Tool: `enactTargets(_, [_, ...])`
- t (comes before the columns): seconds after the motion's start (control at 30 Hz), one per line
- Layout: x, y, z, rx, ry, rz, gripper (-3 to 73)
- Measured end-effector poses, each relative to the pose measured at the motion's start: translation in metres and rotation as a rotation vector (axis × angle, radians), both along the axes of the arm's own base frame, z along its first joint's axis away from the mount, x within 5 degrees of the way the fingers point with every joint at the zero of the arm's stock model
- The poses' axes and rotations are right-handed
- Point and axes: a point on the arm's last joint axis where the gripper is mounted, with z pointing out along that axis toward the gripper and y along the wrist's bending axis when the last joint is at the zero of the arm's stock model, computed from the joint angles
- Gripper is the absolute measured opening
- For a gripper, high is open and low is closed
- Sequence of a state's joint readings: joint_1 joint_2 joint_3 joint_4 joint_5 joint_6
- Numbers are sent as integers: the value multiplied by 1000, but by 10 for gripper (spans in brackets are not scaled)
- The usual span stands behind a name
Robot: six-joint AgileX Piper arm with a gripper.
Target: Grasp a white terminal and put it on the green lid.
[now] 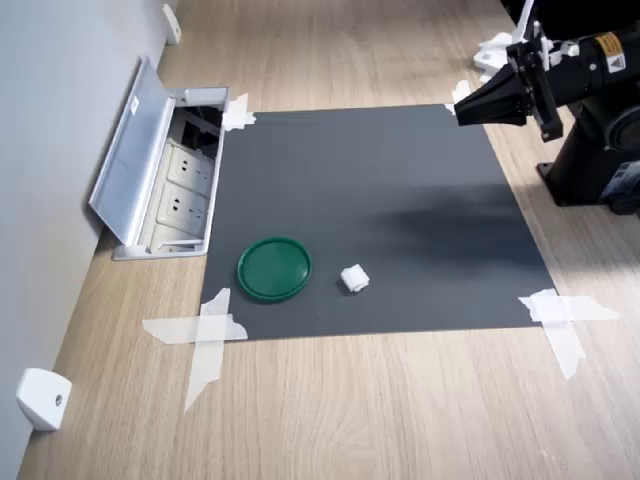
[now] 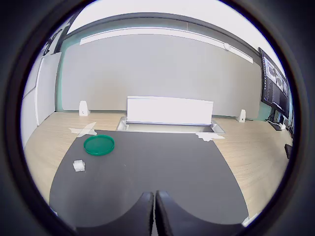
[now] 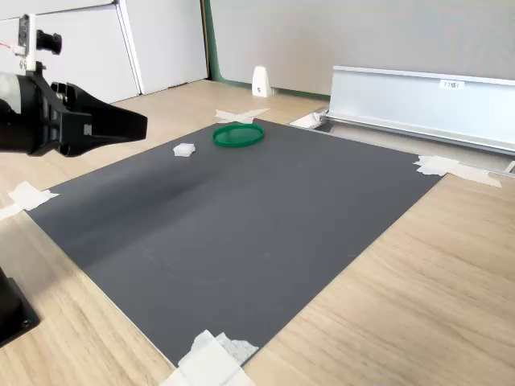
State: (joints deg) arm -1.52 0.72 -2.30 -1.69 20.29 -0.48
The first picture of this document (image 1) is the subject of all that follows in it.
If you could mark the white masking tape piece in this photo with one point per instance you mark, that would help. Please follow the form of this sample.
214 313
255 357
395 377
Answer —
562 315
210 330
461 92
237 112

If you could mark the round green lid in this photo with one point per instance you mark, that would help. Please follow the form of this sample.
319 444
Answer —
275 270

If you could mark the small white plastic terminal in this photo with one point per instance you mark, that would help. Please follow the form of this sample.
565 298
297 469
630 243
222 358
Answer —
355 277

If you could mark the white taped camera bracket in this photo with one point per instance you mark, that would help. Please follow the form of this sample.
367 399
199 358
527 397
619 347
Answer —
492 56

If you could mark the dark grey mat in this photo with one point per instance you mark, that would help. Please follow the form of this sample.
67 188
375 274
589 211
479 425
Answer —
350 175

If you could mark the grey partition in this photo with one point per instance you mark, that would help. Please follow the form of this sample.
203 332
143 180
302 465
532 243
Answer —
50 150

